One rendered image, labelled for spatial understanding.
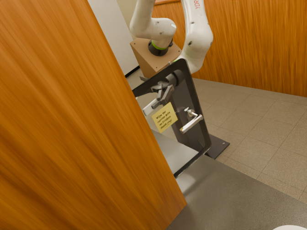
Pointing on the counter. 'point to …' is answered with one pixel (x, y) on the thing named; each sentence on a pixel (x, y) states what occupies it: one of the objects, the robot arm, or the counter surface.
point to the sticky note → (164, 117)
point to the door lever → (191, 121)
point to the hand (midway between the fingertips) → (135, 107)
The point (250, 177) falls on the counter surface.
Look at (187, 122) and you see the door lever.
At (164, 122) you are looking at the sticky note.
